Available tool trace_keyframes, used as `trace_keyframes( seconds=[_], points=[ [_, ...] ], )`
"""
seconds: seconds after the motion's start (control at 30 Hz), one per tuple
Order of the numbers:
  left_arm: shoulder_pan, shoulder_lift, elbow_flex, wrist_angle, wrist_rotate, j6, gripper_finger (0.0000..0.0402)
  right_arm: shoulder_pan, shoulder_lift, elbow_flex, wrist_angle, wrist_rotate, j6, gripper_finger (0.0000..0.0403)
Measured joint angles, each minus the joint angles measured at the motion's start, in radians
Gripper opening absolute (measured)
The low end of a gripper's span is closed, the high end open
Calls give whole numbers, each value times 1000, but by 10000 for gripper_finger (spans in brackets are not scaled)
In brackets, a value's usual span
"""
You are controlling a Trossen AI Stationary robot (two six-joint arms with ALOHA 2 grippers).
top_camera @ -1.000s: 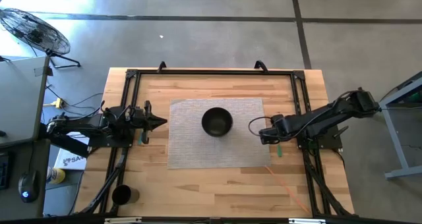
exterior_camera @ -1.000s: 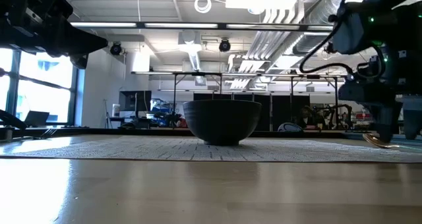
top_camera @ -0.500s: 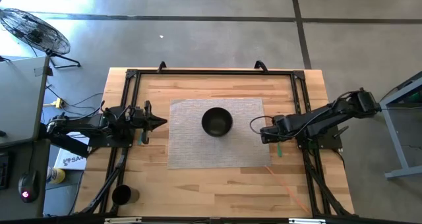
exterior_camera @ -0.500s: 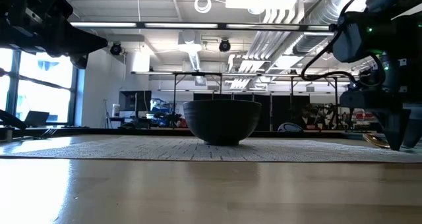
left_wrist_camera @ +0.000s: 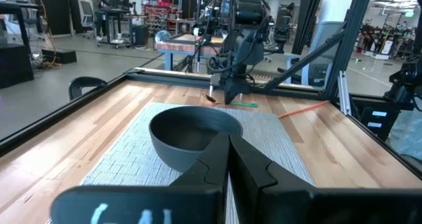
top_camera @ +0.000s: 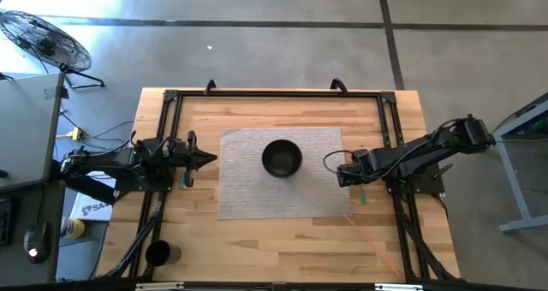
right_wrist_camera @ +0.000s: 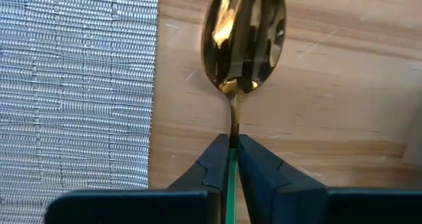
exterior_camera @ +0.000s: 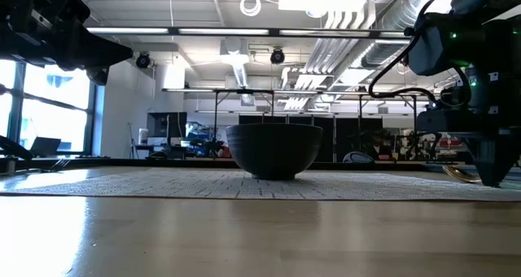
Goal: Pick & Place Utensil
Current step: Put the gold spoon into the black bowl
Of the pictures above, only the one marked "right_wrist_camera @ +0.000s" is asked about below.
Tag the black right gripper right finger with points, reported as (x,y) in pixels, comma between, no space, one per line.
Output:
(273,184)

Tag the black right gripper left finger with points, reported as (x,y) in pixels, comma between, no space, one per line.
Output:
(198,181)

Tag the grey woven placemat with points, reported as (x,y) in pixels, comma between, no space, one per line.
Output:
(76,92)

